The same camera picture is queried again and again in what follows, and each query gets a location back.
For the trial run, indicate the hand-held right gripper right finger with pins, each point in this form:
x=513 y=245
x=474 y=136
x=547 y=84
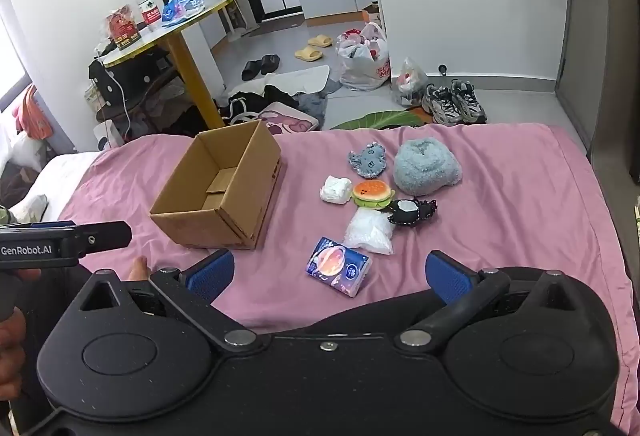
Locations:
x=450 y=278

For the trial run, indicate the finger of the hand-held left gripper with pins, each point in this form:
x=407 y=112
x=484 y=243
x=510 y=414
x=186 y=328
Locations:
x=107 y=236

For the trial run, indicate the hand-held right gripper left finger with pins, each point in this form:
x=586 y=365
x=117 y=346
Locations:
x=212 y=273

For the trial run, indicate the brown cardboard box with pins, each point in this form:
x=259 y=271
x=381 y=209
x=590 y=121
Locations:
x=200 y=231

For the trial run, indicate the fluffy light blue hat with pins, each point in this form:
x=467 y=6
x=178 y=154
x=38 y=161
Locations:
x=425 y=166

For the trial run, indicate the person's left hand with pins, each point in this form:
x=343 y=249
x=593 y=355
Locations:
x=10 y=351

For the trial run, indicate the white quilt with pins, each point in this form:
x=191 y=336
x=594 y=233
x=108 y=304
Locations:
x=65 y=186

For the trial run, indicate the black and white plush toy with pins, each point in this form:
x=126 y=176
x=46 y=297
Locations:
x=410 y=212

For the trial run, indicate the pink bed sheet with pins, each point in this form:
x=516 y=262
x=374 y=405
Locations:
x=500 y=206

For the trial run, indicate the clear bag of white filling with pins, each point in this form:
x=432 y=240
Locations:
x=369 y=231

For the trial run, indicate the person's black trousers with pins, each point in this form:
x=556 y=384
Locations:
x=350 y=316

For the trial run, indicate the printed tissue packet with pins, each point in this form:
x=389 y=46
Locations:
x=337 y=266

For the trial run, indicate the burger plush toy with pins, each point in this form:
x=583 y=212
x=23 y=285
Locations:
x=372 y=193

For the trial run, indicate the orange cloth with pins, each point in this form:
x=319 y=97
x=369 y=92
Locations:
x=37 y=113

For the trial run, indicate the blue denim patch toy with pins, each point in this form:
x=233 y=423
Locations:
x=367 y=161

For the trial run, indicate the white crumpled tissue wad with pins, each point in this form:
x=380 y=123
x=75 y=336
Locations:
x=336 y=190

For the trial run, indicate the black polka dot bag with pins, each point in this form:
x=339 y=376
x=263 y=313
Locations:
x=130 y=76

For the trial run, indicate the black clothes pile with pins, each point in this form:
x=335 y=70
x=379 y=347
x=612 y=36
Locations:
x=255 y=108

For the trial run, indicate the pink bear cushion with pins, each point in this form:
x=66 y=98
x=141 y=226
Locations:
x=290 y=118

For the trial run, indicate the grey sneaker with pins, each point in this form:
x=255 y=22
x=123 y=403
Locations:
x=440 y=103
x=470 y=101

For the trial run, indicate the green leaf cartoon rug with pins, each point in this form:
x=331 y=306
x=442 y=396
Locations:
x=375 y=120

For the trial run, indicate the grey floor rug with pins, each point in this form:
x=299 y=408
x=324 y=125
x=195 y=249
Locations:
x=315 y=105

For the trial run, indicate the clear plastic bag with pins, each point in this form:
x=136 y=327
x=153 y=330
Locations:
x=409 y=83

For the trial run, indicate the round table with yellow leg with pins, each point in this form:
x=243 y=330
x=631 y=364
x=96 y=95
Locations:
x=157 y=37

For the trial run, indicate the red snack jar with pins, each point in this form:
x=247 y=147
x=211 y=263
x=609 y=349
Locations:
x=121 y=28

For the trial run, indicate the black door stopper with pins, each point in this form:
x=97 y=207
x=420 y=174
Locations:
x=443 y=70

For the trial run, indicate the white floor mat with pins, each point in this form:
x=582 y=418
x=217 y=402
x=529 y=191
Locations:
x=300 y=78

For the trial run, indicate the white plastic shopping bag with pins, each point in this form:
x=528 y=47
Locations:
x=362 y=66

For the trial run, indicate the clear water bottle red label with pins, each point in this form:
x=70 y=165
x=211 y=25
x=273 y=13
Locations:
x=146 y=3

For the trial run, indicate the pile of blue packets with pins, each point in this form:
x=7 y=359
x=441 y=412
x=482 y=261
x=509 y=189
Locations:
x=181 y=11

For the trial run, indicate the yellow slipper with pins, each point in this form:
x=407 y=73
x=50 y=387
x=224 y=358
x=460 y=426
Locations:
x=306 y=53
x=320 y=41

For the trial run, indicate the grey wardrobe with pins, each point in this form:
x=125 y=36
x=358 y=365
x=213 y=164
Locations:
x=610 y=66

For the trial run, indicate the small cardboard box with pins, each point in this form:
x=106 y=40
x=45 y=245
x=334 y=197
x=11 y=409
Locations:
x=371 y=13

